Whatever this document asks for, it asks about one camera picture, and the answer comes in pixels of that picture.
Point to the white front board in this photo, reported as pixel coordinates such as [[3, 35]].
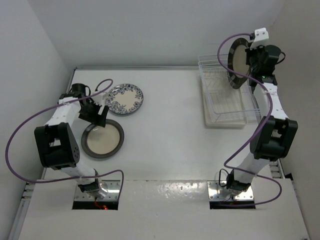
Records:
[[164, 210]]

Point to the dark patterned rim plate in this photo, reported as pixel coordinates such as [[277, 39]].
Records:
[[236, 61]]

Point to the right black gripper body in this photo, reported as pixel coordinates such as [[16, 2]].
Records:
[[260, 50]]

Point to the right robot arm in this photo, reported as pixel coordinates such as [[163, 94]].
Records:
[[276, 131]]

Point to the metal base plate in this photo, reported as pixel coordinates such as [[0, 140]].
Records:
[[218, 193], [110, 190]]

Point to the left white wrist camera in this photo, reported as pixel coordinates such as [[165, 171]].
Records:
[[100, 99]]

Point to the white wire dish rack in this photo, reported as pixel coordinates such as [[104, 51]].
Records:
[[251, 107]]

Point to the blue floral plate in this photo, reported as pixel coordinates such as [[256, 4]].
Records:
[[124, 99]]

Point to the grey rim plate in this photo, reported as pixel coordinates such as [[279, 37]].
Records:
[[102, 142]]

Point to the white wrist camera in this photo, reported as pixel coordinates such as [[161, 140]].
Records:
[[100, 99], [259, 38]]

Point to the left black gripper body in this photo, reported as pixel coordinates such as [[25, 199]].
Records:
[[90, 112]]

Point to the white drip tray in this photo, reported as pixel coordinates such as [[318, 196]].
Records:
[[223, 106]]

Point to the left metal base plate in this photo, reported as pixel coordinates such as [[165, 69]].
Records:
[[110, 190]]

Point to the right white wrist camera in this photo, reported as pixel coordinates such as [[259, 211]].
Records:
[[259, 38]]

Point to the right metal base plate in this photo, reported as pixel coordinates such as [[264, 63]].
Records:
[[218, 193]]

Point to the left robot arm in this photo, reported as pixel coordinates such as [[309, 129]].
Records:
[[57, 145]]

